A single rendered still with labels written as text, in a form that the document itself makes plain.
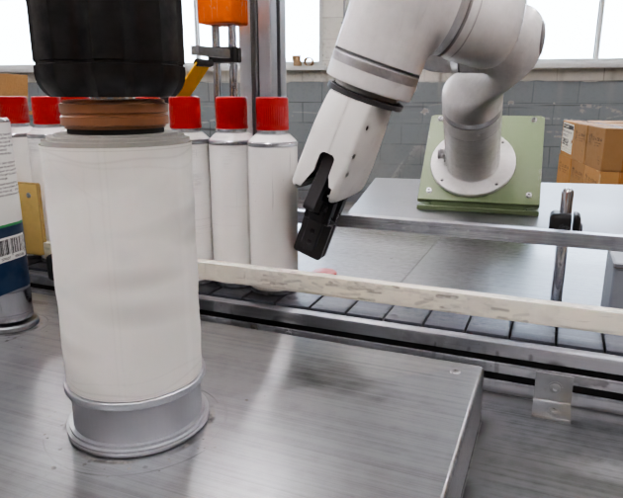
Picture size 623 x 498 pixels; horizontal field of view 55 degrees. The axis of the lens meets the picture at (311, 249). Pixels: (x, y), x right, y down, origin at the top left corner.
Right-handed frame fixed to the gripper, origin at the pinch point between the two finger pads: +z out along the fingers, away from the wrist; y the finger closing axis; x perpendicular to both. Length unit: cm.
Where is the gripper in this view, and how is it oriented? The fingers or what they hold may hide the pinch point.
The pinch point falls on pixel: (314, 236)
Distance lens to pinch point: 62.1
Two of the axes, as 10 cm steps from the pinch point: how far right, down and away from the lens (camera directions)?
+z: -3.2, 8.8, 3.6
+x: 8.7, 4.2, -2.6
